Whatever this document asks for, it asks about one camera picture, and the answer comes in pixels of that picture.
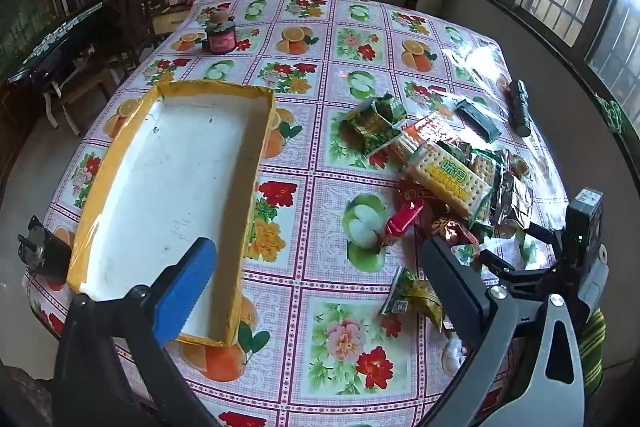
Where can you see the black electric motor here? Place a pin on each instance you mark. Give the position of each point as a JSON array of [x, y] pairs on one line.
[[45, 252]]

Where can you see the orange cracker packet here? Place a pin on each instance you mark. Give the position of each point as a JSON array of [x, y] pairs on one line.
[[425, 127]]

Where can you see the wooden side table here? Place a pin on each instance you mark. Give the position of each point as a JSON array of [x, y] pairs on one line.
[[170, 17]]

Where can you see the black flashlight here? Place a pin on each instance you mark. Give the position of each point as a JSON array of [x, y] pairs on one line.
[[520, 107]]

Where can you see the dark red foil packet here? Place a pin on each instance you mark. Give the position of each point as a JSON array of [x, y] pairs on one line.
[[450, 227]]

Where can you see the dark jar with pink label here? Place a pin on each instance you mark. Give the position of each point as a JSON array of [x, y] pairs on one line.
[[221, 39]]

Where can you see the white tray with yellow edge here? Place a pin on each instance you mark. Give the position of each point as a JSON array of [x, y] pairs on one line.
[[175, 187]]

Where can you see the yellow green cracker packet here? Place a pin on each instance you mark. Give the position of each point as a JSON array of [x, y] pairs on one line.
[[445, 179]]

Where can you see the floral fruit print tablecloth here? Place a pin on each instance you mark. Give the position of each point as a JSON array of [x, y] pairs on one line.
[[320, 187]]

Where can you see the floral wall painting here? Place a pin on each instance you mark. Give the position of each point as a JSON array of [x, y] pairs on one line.
[[25, 7]]

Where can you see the red white-edged snack packet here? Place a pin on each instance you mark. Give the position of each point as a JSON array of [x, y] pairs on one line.
[[402, 219]]

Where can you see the silver foil packet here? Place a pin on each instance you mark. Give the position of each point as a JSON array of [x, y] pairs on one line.
[[515, 197]]

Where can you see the green wrapped cracker packet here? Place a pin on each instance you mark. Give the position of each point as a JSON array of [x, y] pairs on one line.
[[482, 164]]

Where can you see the large green snack packet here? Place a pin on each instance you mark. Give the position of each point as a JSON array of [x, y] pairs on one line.
[[372, 122]]

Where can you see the small green yellow packet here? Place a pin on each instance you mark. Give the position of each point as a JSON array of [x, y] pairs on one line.
[[410, 297]]

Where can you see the wooden stool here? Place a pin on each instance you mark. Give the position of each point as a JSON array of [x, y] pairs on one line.
[[90, 87]]

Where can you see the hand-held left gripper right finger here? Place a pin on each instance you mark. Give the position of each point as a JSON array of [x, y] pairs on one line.
[[450, 287]]

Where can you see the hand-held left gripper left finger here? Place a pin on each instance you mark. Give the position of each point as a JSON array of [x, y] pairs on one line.
[[187, 292]]

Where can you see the black mahjong table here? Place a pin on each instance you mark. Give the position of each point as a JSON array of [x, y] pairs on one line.
[[60, 37]]

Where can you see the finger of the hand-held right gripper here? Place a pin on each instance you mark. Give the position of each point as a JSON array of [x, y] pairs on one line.
[[505, 268], [542, 237]]

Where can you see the dark green flat packet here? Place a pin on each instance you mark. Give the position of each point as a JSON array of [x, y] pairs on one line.
[[477, 119]]

